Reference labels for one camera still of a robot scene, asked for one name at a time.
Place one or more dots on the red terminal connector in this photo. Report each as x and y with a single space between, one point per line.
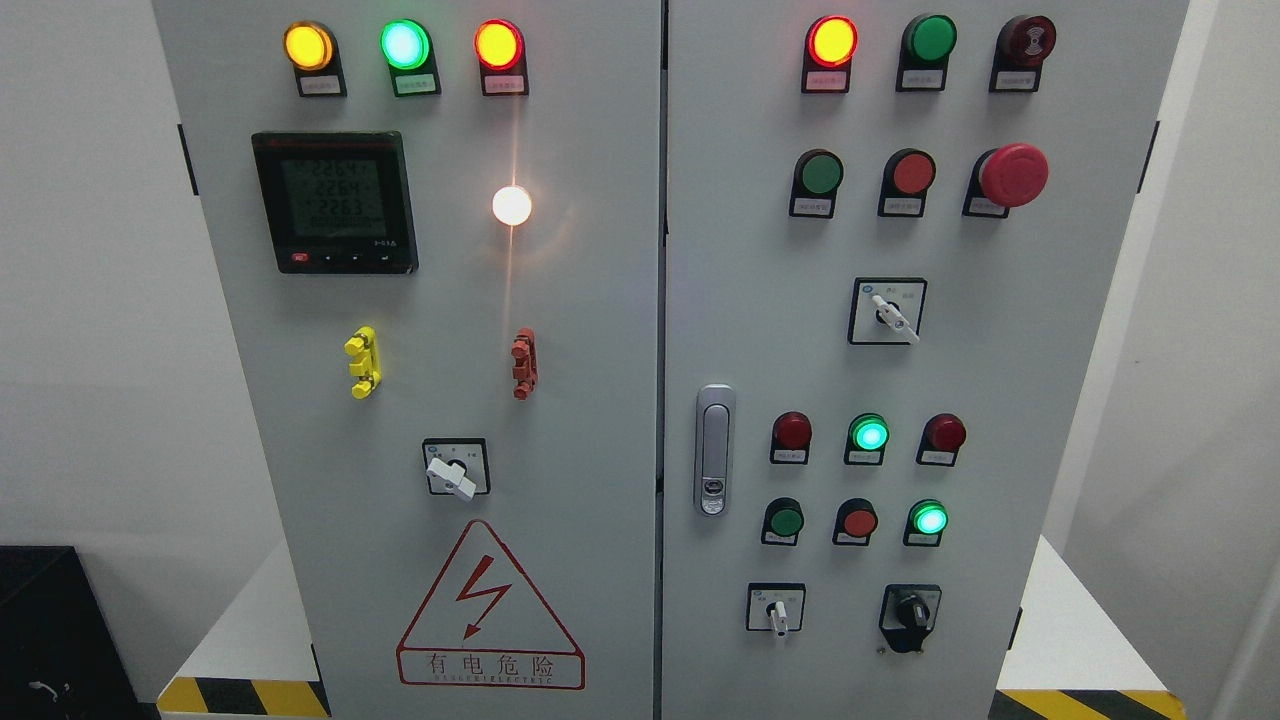
525 363

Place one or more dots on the red-orange indicator light left door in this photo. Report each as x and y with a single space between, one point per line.
500 49

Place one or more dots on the grey right cabinet door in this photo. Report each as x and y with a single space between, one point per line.
761 301

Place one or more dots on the white lit indicator lamp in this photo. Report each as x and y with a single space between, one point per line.
512 205

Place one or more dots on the grey cabinet door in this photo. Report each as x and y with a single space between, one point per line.
572 468
761 301

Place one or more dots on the white selector switch upper right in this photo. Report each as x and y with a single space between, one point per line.
886 310

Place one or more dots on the red push button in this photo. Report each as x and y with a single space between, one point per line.
906 177
856 521

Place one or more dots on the dark red indicator right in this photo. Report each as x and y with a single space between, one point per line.
942 438

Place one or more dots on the grey left cabinet door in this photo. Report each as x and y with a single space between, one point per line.
572 468

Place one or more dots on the red lit indicator right door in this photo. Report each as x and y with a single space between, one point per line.
829 46

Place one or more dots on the white cabinet base platform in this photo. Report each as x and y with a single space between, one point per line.
1068 660

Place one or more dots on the green lit push button lower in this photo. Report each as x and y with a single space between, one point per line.
925 524

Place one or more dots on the black box lower left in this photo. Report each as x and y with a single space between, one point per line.
58 660

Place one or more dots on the red emergency stop mushroom button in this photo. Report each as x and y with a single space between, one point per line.
1008 177

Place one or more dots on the yellow indicator light top left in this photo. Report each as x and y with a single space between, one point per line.
313 52

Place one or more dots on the silver door handle lock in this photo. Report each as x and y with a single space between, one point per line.
714 414

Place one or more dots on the green lit indicator light top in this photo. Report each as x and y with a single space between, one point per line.
411 58

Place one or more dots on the black rotary knob switch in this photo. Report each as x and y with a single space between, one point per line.
908 614

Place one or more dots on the green indicator light top right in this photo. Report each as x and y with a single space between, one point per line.
926 45

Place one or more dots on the green push button upper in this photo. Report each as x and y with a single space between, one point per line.
817 175

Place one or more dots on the white selector switch lower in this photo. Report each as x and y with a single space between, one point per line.
775 607

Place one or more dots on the red high voltage warning sticker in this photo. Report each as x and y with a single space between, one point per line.
485 623

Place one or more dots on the black digital power meter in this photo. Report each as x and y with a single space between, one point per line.
337 202

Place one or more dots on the white selector switch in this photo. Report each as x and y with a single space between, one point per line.
886 310
775 607

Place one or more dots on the green lit indicator middle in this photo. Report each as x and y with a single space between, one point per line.
866 437

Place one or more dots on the yellow terminal connector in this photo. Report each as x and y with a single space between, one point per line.
364 361

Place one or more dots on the dark red indicator left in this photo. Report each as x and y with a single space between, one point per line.
792 434

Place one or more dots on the red push button lower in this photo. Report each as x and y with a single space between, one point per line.
856 521

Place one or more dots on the red push button upper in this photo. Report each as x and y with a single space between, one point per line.
906 177

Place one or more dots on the white selector switch left door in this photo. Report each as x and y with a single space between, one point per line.
456 467

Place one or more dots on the dark red indicator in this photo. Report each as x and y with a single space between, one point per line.
792 434
942 438

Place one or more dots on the dark red buzzer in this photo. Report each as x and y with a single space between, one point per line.
1021 48

